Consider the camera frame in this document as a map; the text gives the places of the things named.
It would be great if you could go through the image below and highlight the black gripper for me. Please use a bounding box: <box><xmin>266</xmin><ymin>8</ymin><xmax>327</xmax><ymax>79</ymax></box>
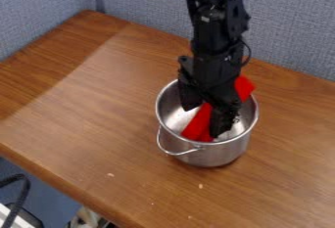
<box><xmin>178</xmin><ymin>49</ymin><xmax>245</xmax><ymax>138</ymax></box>

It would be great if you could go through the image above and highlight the red rectangular block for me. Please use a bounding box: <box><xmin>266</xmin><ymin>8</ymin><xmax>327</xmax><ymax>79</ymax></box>
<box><xmin>182</xmin><ymin>75</ymin><xmax>255</xmax><ymax>142</ymax></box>

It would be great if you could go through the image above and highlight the stainless steel pot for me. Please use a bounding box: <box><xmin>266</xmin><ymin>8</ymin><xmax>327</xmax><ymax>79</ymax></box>
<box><xmin>157</xmin><ymin>80</ymin><xmax>259</xmax><ymax>167</ymax></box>

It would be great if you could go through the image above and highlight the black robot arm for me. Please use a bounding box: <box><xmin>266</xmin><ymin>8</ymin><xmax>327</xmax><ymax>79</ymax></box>
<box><xmin>178</xmin><ymin>0</ymin><xmax>251</xmax><ymax>141</ymax></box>

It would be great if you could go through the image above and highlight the white object under table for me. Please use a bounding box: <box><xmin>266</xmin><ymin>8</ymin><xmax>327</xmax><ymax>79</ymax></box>
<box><xmin>66</xmin><ymin>206</ymin><xmax>118</xmax><ymax>228</ymax></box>

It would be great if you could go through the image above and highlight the black and white floor object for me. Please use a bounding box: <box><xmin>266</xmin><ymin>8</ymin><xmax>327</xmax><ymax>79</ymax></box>
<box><xmin>0</xmin><ymin>204</ymin><xmax>44</xmax><ymax>228</ymax></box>

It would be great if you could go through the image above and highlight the black cable loop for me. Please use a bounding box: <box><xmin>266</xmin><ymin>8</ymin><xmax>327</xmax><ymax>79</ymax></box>
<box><xmin>0</xmin><ymin>173</ymin><xmax>32</xmax><ymax>228</ymax></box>

